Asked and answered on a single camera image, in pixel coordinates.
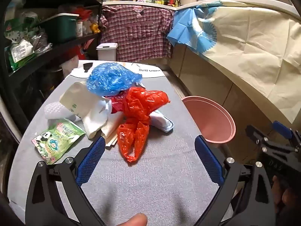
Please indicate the cream blue printed cloth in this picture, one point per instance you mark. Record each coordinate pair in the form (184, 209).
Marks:
(247, 40)

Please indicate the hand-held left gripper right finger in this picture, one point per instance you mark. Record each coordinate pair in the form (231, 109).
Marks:
(209, 162)

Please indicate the red plaid shirt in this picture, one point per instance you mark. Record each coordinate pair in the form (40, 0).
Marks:
(136, 30)

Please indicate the white light blue packet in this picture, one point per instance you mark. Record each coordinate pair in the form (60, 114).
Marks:
(162, 122)

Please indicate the white tissue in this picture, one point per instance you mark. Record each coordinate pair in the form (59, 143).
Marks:
(94, 120)

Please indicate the pink plastic basin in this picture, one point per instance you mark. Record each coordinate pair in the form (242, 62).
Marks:
(209, 120)

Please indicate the black shelf rack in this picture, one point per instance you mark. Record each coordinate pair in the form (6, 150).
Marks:
(70, 44)

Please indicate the red plastic bag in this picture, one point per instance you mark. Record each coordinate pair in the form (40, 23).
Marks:
(138, 106)

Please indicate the person's left hand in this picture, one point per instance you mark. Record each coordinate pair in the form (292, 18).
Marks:
(135, 220)

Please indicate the white paper pouch green print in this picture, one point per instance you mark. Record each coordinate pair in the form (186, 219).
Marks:
(75, 94)

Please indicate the small labelled jar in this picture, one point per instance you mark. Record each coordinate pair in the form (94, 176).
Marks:
(79, 29)

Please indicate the clear bag white contents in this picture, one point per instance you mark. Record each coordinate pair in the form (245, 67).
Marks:
(87, 26)

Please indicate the person's right hand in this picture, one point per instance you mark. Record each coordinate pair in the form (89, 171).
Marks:
(289, 200)

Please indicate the blue plastic bag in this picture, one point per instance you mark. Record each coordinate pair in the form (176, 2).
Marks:
(110, 77)

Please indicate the white lidded bin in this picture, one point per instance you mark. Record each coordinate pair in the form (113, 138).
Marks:
(107, 51)

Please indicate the yellow toy figure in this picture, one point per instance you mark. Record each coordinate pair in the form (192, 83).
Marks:
(96, 27)

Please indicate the white bubble wrap pouch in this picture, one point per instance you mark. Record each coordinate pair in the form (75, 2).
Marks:
(53, 110)

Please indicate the green panda print packet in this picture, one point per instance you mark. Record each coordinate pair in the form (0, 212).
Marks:
(56, 139)

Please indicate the orange white sack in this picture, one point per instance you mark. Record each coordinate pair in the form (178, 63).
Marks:
(80, 50)

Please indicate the orange-red bag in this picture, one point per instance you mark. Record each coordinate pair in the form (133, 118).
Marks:
(82, 13)

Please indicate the green white food bag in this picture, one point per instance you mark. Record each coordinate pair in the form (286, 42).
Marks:
(20, 51)

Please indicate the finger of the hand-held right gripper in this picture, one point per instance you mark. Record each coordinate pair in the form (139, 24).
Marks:
(283, 130)
(255, 136)

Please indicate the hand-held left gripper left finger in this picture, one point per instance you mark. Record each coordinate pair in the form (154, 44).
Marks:
(91, 159)

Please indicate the clear crumpled plastic bags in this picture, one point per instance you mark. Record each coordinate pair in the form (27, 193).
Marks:
(40, 42)

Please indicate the green storage box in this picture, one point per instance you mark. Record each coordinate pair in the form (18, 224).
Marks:
(61, 29)

